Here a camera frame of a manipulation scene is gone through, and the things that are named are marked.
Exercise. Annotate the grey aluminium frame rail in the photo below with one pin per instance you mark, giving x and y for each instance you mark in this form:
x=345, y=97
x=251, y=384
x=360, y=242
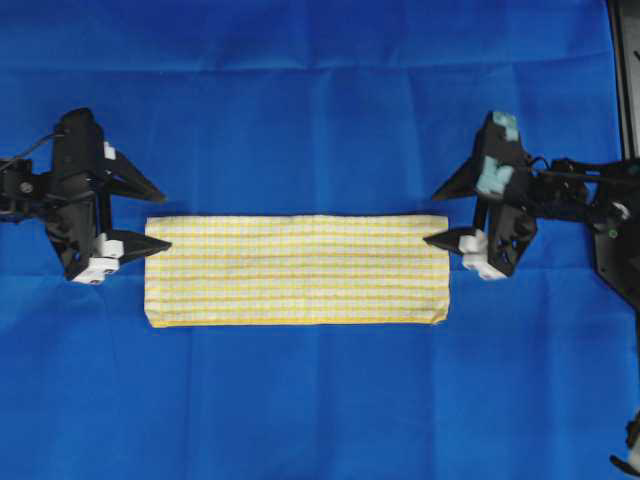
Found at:
x=624, y=24

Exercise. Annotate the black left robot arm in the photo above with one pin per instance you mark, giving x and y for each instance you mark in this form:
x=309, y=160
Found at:
x=23, y=190

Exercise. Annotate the black clamp at corner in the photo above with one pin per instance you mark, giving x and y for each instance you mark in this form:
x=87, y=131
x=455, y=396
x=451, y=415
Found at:
x=629, y=465

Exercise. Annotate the yellow checked towel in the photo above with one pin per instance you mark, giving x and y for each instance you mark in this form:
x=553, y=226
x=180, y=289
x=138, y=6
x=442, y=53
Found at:
x=296, y=270

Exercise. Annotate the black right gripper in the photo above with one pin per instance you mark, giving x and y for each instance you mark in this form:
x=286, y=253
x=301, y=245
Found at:
x=497, y=173

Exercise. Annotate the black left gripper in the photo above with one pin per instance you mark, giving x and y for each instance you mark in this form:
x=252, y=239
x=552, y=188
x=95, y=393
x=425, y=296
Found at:
x=85, y=167

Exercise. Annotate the blue table cloth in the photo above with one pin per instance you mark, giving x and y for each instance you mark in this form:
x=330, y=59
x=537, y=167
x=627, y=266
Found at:
x=301, y=107

